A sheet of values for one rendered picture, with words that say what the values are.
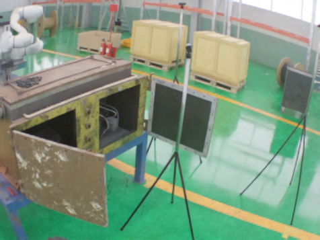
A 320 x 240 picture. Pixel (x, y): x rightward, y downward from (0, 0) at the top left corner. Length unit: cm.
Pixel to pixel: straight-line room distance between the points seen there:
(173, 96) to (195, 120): 28
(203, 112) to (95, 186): 125
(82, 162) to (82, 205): 35
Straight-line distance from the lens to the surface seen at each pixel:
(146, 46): 766
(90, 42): 906
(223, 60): 660
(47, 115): 202
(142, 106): 283
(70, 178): 172
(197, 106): 257
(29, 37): 217
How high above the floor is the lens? 205
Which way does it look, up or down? 24 degrees down
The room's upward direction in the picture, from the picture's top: 5 degrees clockwise
